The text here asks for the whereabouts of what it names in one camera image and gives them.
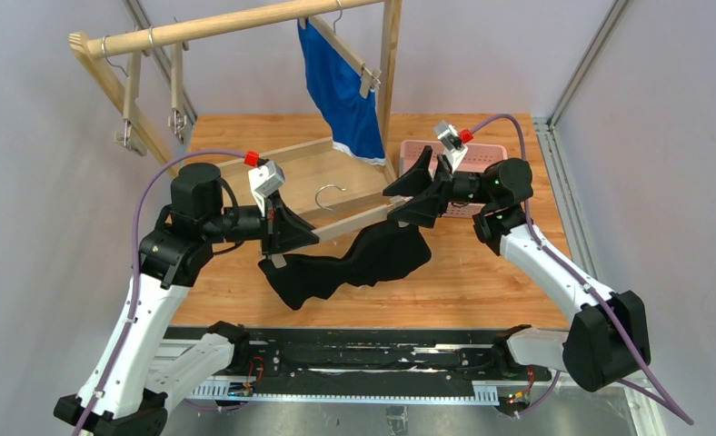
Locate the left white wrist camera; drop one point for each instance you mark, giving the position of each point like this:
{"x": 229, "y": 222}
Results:
{"x": 263, "y": 181}

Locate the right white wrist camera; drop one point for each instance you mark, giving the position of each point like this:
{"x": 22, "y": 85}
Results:
{"x": 454, "y": 148}

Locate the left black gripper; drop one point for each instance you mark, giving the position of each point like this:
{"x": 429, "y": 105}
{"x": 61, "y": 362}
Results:
{"x": 274, "y": 225}

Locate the pink plastic basket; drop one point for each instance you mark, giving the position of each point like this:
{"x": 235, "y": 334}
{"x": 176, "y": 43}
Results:
{"x": 476, "y": 160}

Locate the empty wooden clip hanger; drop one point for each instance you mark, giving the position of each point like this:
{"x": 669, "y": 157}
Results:
{"x": 128, "y": 138}

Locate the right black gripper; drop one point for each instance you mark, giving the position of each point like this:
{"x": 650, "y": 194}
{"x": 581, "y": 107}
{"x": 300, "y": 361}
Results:
{"x": 444, "y": 187}

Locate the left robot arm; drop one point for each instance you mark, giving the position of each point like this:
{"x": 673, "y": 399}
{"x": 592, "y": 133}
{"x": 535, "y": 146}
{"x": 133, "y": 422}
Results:
{"x": 123, "y": 395}

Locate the wooden hanger of blue underwear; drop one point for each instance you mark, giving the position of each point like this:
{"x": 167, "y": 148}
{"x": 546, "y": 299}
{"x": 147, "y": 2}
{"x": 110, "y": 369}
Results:
{"x": 370, "y": 78}

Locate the wooden hanger of grey underwear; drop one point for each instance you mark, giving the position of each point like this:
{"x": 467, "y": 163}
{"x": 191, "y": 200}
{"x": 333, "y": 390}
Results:
{"x": 177, "y": 121}

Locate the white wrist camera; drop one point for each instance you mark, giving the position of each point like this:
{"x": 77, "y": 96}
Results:
{"x": 263, "y": 181}
{"x": 454, "y": 148}

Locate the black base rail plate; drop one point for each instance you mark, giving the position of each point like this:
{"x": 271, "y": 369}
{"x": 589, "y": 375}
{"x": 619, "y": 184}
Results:
{"x": 365, "y": 365}

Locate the blue underwear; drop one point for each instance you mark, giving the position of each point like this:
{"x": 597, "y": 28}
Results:
{"x": 335, "y": 89}

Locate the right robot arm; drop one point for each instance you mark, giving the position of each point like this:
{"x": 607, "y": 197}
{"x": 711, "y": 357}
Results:
{"x": 607, "y": 339}

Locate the wooden clothes rack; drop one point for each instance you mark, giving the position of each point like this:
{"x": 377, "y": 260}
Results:
{"x": 325, "y": 181}

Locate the black underwear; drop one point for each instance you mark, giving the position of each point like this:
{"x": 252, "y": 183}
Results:
{"x": 381, "y": 252}

